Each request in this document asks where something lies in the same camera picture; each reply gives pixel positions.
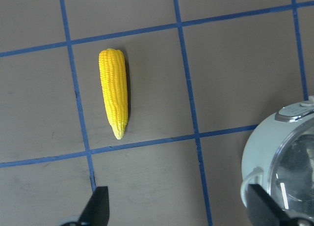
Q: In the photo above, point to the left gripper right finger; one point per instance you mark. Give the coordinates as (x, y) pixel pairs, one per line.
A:
(264, 211)

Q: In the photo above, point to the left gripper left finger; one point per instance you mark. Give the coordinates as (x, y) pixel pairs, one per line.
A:
(96, 212)

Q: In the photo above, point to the yellow corn cob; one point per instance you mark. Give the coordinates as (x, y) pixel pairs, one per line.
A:
(113, 77)

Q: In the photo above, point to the pale green electric pot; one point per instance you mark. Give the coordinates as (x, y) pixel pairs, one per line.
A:
(266, 139)

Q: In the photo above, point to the brown paper table mat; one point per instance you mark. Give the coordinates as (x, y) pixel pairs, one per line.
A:
(201, 75)

